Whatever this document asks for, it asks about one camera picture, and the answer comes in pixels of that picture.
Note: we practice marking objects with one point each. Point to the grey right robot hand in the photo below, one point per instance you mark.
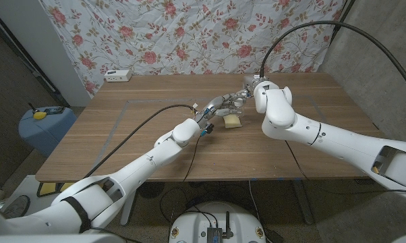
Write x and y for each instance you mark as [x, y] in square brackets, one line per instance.
[250, 84]

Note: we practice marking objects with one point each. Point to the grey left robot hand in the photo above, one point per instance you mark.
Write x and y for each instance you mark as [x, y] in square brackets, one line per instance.
[220, 105]

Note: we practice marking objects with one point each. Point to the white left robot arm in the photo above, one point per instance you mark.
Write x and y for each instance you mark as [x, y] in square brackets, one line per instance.
[135, 165]

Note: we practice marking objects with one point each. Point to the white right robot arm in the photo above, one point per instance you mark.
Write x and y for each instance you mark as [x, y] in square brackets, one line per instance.
[331, 141]

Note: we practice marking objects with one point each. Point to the yellow sponge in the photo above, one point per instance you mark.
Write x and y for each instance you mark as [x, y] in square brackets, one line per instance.
[232, 122]

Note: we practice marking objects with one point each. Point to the floral rose backdrop cloth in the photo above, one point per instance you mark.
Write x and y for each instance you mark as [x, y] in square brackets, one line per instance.
[196, 37]

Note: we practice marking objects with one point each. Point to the white power strip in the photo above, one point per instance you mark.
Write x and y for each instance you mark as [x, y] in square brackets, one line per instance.
[117, 75]

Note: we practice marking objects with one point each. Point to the black round disc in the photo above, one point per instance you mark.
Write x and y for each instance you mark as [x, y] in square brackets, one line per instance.
[151, 189]

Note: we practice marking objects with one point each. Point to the black stand pole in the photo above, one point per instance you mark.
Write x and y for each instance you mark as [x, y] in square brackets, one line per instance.
[341, 22]

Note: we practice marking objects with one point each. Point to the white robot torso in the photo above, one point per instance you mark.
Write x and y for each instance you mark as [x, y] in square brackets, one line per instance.
[216, 219]

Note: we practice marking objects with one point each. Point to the black antenna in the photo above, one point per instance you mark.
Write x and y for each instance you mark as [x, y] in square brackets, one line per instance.
[227, 224]

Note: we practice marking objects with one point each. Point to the grey computer box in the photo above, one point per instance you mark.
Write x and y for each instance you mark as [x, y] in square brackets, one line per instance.
[214, 235]

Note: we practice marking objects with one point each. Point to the grey table leg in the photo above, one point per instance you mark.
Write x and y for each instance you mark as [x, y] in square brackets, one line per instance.
[304, 206]

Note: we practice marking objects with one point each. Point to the white table leg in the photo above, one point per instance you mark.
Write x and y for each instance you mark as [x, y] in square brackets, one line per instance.
[129, 214]

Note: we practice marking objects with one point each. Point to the black flat device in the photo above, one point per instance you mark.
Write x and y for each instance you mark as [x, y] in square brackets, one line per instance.
[54, 110]

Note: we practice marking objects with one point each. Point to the blue round stool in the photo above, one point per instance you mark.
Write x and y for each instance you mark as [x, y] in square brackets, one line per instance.
[44, 135]

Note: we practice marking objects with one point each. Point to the small yellow object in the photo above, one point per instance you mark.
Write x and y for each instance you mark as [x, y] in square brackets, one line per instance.
[39, 115]

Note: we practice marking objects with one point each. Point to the yellow black floor mat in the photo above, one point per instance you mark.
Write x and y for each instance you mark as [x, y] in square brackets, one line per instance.
[48, 189]

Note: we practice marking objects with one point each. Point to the grey shoe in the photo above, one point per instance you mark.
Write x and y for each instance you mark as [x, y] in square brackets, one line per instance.
[17, 206]

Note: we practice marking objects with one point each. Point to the black diagonal door frame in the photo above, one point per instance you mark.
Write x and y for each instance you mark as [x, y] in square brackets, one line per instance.
[21, 53]

